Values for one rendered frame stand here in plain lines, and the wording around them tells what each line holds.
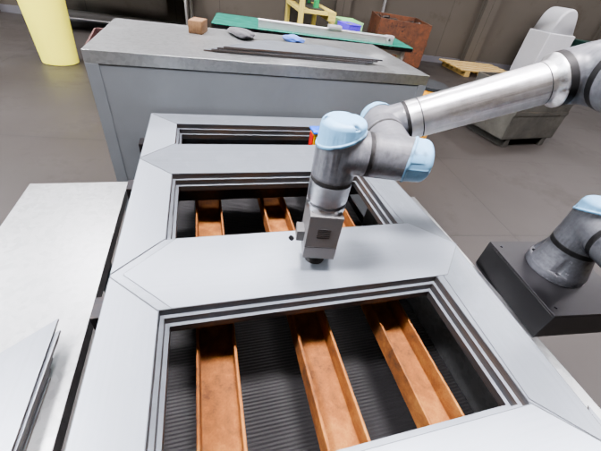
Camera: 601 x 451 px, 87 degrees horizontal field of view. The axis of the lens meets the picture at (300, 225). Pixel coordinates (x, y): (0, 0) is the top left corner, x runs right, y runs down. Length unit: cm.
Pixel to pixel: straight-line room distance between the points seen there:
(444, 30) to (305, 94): 752
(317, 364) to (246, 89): 100
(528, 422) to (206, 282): 57
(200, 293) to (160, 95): 89
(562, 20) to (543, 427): 898
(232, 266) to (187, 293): 10
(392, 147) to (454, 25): 837
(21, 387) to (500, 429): 73
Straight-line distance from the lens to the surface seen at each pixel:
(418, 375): 82
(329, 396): 73
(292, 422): 84
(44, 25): 519
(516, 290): 107
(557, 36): 939
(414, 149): 55
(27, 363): 72
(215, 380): 73
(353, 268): 69
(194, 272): 65
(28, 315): 84
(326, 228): 59
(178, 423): 85
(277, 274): 65
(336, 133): 50
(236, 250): 69
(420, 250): 81
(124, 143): 144
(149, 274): 67
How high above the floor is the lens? 135
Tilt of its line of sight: 39 degrees down
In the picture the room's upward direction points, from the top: 9 degrees clockwise
